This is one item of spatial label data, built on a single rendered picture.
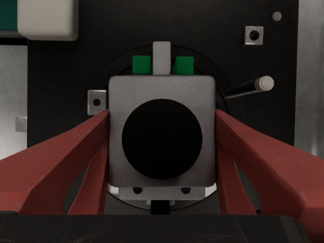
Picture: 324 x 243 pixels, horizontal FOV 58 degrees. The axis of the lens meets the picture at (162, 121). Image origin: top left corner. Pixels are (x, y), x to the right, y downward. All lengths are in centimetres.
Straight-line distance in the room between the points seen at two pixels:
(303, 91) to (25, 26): 25
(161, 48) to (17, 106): 22
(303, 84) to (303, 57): 2
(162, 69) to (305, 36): 18
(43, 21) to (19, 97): 11
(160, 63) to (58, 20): 12
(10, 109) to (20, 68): 4
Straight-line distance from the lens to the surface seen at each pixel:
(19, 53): 35
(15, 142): 35
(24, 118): 29
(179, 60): 19
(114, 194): 25
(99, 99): 23
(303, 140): 30
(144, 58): 19
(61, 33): 26
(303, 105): 30
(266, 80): 17
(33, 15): 27
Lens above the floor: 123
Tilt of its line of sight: 88 degrees down
